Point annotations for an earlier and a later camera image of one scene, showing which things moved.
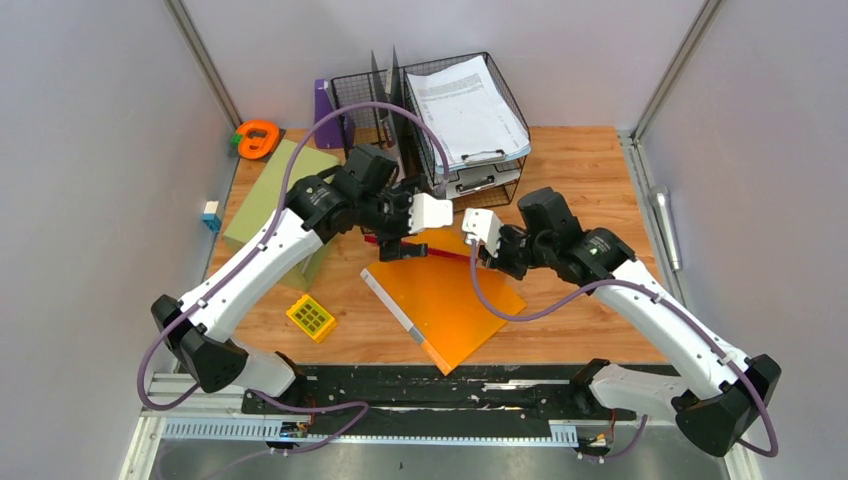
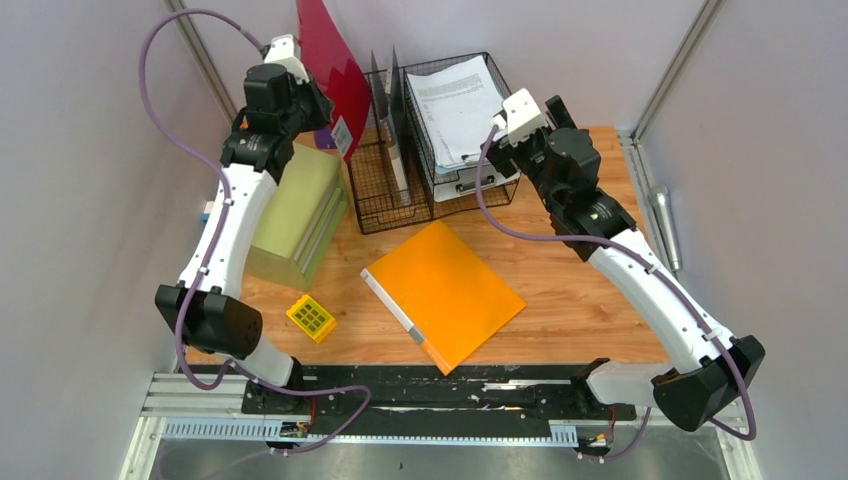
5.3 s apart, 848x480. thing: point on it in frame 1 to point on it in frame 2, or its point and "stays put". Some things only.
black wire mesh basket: x=453 y=121 stays put
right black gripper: x=500 y=262 to x=506 y=157
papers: x=467 y=109 stays put
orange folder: x=438 y=302 stays put
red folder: x=431 y=251 to x=330 y=63
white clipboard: x=464 y=182 stays put
